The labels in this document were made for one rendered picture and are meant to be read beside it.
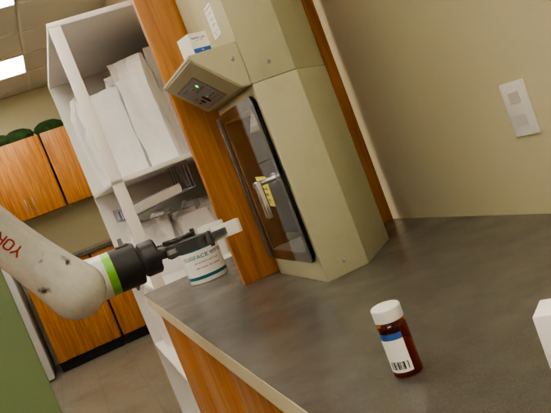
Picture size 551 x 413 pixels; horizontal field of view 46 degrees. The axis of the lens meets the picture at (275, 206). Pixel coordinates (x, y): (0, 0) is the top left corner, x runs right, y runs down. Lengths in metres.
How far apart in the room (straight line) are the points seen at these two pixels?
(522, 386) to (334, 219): 0.81
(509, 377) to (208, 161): 1.17
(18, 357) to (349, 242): 0.94
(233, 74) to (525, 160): 0.65
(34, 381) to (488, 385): 0.48
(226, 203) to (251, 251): 0.15
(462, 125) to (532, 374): 0.91
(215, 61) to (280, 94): 0.16
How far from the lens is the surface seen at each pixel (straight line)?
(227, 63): 1.45
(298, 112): 1.47
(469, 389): 0.79
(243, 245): 1.80
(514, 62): 1.42
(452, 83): 1.58
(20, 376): 0.72
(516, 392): 0.75
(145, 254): 1.39
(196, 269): 2.10
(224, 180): 1.79
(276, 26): 1.50
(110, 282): 1.37
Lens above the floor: 1.27
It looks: 5 degrees down
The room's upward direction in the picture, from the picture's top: 21 degrees counter-clockwise
